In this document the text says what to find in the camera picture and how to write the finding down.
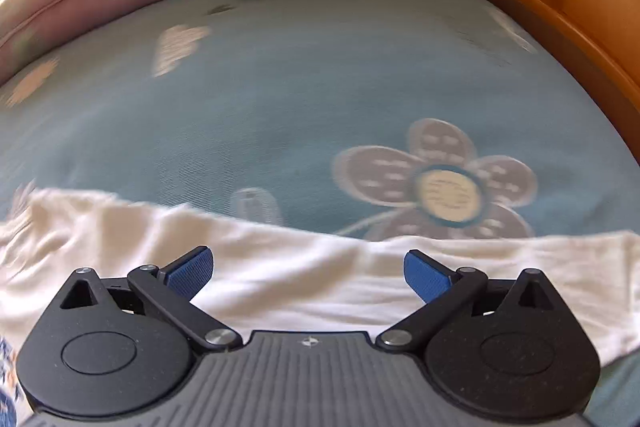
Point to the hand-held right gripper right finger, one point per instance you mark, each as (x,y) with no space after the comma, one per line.
(425,278)

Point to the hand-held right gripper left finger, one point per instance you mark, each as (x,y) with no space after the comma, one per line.
(192,276)

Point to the white printed sweatshirt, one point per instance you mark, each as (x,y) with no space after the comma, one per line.
(300,267)

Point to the bed with blue floral sheet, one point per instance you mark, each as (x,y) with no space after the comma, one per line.
(300,107)

